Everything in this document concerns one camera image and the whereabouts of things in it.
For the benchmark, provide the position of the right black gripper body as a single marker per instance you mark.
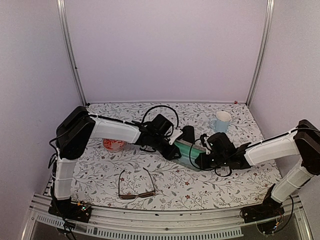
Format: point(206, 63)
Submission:
point(207, 164)

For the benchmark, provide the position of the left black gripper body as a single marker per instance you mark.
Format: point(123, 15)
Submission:
point(167, 154)

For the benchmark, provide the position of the grey glasses case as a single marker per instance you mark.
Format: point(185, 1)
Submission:
point(185, 147)

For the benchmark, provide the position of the black glasses case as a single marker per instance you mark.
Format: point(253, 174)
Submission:
point(188, 134)

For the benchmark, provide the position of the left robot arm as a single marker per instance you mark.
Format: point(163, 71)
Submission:
point(74, 133)

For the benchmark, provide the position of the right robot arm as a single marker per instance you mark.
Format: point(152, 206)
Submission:
point(302, 141)

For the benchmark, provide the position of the brown sunglasses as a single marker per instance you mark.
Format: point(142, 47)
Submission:
point(136, 186)

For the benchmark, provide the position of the light blue mug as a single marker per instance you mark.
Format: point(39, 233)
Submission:
point(220, 122)

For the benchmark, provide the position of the red patterned bowl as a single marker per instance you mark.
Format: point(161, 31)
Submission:
point(112, 145)

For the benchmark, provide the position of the floral tablecloth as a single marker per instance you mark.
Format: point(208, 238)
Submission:
point(96, 173)

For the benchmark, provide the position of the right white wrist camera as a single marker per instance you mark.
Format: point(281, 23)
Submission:
point(204, 141)

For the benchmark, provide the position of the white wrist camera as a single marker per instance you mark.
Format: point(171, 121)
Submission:
point(174, 136)
point(204, 141)

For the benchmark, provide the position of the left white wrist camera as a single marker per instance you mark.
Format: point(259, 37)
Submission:
point(174, 136)

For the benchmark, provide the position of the front aluminium rail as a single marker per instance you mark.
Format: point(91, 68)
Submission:
point(107, 223)

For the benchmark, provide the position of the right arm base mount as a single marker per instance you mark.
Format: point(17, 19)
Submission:
point(269, 208)

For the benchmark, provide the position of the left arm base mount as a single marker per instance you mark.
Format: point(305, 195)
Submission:
point(80, 211)

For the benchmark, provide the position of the left aluminium frame post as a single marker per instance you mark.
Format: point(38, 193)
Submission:
point(62, 13)

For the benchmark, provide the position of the aluminium frame post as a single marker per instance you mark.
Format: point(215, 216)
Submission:
point(261, 52)
point(62, 13)

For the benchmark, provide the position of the right aluminium frame post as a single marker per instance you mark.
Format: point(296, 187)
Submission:
point(261, 52)

